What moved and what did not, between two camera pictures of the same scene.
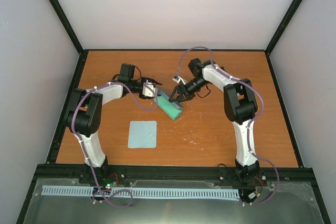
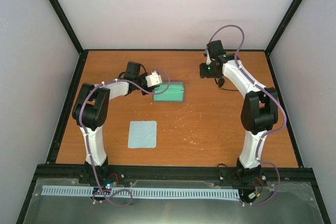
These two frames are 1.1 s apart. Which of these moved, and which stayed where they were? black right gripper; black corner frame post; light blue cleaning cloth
Moved: black right gripper
Stayed: light blue cleaning cloth; black corner frame post
